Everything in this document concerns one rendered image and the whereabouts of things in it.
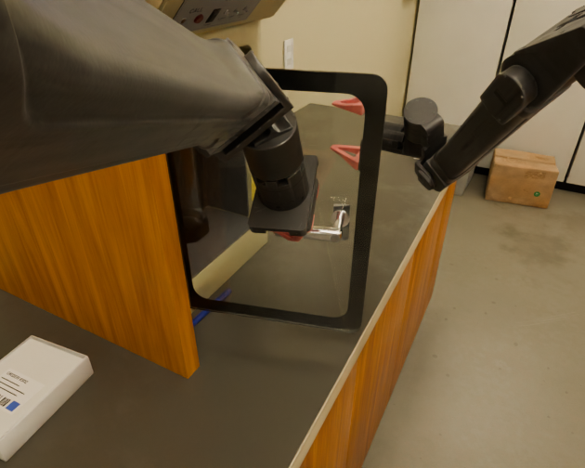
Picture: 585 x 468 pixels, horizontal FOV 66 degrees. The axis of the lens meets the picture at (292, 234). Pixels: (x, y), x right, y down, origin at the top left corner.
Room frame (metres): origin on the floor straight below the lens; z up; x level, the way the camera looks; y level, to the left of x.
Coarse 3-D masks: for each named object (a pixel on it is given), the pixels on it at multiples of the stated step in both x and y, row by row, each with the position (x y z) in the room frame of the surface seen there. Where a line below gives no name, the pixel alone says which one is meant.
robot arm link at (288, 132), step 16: (288, 112) 0.41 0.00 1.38; (272, 128) 0.39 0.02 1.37; (288, 128) 0.39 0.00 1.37; (256, 144) 0.38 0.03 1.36; (272, 144) 0.38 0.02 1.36; (288, 144) 0.39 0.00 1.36; (256, 160) 0.39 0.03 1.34; (272, 160) 0.39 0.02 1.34; (288, 160) 0.39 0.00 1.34; (256, 176) 0.41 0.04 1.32; (272, 176) 0.40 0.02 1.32
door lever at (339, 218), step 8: (336, 216) 0.52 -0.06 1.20; (344, 216) 0.52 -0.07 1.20; (336, 224) 0.50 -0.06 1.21; (344, 224) 0.52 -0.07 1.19; (312, 232) 0.48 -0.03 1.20; (320, 232) 0.48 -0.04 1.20; (328, 232) 0.48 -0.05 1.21; (336, 232) 0.48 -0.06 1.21; (328, 240) 0.48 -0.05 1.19; (336, 240) 0.47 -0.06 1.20
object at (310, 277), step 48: (288, 96) 0.54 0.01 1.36; (336, 96) 0.53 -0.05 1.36; (384, 96) 0.52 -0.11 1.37; (336, 144) 0.53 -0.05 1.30; (192, 192) 0.57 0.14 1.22; (240, 192) 0.56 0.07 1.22; (336, 192) 0.53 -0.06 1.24; (192, 240) 0.57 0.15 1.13; (240, 240) 0.56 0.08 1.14; (288, 240) 0.54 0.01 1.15; (192, 288) 0.58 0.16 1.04; (240, 288) 0.56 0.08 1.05; (288, 288) 0.54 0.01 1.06; (336, 288) 0.53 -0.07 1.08
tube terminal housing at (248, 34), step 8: (240, 24) 0.81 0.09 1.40; (248, 24) 0.83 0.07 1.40; (256, 24) 0.85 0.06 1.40; (200, 32) 0.71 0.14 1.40; (208, 32) 0.73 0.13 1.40; (216, 32) 0.75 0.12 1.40; (224, 32) 0.77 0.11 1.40; (232, 32) 0.79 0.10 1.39; (240, 32) 0.81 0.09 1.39; (248, 32) 0.83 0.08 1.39; (256, 32) 0.85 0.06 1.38; (232, 40) 0.79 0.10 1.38; (240, 40) 0.81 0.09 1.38; (248, 40) 0.83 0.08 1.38; (256, 40) 0.85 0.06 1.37; (240, 48) 0.85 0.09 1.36; (248, 48) 0.88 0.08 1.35; (256, 48) 0.85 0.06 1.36; (256, 56) 0.85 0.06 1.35
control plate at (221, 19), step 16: (192, 0) 0.59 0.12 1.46; (208, 0) 0.62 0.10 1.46; (224, 0) 0.66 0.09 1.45; (240, 0) 0.70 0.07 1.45; (256, 0) 0.74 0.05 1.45; (176, 16) 0.59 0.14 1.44; (192, 16) 0.62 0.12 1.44; (208, 16) 0.65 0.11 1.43; (224, 16) 0.69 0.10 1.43; (240, 16) 0.74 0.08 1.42
